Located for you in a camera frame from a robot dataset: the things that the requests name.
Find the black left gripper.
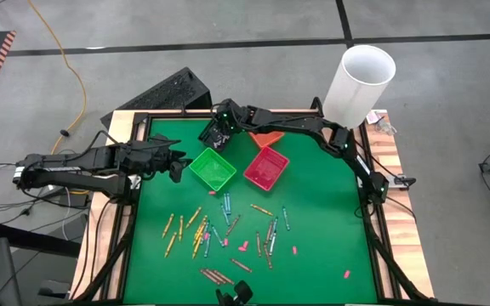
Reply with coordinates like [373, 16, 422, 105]
[140, 141, 194, 184]

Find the orange plastic basket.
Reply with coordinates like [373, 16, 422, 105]
[247, 127, 286, 150]

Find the green plastic basket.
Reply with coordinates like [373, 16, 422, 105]
[188, 147, 237, 192]

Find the black plastic basket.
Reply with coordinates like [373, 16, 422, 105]
[197, 113, 240, 153]

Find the pink white card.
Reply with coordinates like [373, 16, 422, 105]
[366, 109, 389, 125]

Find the black metal table frame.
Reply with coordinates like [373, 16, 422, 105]
[69, 108, 437, 306]

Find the white shade wooden base lamp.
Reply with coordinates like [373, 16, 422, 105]
[315, 44, 397, 131]

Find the black floor beam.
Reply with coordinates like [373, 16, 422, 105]
[0, 220, 83, 259]

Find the yellow cable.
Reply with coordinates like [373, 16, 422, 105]
[26, 0, 88, 156]

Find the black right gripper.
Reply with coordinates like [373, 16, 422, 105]
[211, 97, 255, 150]

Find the red plastic basket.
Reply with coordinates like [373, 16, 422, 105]
[242, 146, 291, 192]

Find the green table mat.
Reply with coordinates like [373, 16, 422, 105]
[122, 117, 379, 305]

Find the black perforated computer case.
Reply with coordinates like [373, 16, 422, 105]
[100, 66, 214, 131]

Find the clear plastic bag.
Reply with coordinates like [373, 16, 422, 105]
[374, 121, 398, 137]

